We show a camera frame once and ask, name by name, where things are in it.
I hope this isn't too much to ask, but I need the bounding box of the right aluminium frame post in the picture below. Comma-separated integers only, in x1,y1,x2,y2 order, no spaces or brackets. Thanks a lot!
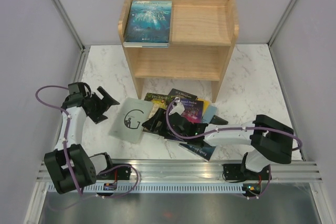
267,0,314,48

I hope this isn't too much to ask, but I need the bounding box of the pale green Gatsby book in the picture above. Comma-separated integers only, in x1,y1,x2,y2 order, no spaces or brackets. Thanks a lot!
109,98,153,144

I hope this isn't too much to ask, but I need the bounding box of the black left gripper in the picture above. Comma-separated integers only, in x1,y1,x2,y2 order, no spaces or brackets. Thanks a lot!
87,87,119,124

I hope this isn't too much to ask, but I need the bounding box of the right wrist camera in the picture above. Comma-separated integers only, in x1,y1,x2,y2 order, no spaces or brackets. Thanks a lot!
167,97,185,115

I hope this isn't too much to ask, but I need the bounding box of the light blue paperback book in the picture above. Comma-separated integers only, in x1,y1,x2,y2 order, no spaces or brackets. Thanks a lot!
201,105,217,124

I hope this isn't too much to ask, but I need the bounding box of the blue 20000 Leagues book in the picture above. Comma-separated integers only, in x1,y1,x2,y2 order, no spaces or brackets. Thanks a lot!
123,0,172,48

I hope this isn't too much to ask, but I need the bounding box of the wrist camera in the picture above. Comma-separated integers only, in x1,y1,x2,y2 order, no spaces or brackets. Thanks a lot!
167,97,185,115
68,82,91,97

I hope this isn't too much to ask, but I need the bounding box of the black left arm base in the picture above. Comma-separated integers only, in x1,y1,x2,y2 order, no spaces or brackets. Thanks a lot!
97,164,131,182

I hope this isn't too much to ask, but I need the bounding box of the green Alice Wonderland book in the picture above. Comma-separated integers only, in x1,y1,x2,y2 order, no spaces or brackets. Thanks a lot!
144,93,169,119

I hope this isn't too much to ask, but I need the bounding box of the left aluminium frame post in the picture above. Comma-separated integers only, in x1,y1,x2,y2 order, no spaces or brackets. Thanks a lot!
36,0,86,53

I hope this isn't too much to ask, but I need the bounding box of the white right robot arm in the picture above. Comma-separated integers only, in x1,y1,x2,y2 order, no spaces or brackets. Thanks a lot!
142,109,293,182

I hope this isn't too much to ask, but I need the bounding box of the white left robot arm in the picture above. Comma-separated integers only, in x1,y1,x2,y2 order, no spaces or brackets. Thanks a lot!
35,82,120,195

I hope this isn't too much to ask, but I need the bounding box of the purple Robinson Crusoe book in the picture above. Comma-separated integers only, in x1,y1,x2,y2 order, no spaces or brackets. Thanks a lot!
169,98,205,137

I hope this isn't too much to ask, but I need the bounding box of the black Moon and Sixpence book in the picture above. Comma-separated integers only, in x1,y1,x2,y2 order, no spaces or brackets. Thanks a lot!
169,88,197,100

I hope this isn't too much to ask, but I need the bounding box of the dark Wuthering Heights book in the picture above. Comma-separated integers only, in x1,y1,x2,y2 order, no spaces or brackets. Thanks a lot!
179,115,228,162

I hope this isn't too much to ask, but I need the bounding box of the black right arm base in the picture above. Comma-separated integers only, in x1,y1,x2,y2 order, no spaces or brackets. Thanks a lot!
222,164,270,183

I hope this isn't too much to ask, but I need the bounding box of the yellow paperback book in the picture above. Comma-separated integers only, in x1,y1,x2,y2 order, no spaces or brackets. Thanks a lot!
200,99,211,115

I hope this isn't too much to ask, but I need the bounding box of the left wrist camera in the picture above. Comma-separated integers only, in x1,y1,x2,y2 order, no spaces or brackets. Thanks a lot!
68,82,91,97

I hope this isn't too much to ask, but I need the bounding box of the white slotted cable duct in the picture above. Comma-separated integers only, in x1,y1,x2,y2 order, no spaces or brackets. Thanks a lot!
46,183,259,194

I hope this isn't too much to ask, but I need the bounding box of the aluminium frame post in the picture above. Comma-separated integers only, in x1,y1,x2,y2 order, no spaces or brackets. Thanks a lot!
36,0,86,53
267,0,314,48

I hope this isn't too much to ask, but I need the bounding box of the wooden two-tier shelf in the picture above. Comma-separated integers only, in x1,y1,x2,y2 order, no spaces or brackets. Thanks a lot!
118,0,239,102

